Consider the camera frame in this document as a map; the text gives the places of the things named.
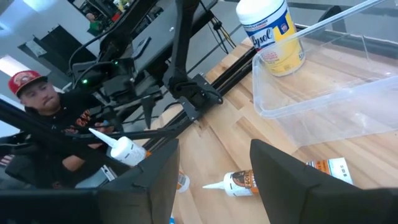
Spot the Lysol wipes canister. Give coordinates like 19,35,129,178
235,0,307,78

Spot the black aluminium table frame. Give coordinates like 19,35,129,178
0,45,259,154

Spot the orange white sealant bottle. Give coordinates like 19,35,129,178
201,156,354,198
88,127,191,194

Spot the dark grey side desk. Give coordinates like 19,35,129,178
129,0,218,75

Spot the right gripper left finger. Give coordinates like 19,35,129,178
0,139,180,224

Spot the person's red cap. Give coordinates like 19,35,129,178
7,70,49,96

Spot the clear plastic bin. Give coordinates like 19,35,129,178
251,0,398,147

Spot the yellow black cable bundle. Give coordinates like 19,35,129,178
206,15,238,54

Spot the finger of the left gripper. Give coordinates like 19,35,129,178
141,95,155,130

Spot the person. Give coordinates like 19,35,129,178
7,70,118,190

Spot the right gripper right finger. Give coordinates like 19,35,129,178
249,139,398,224

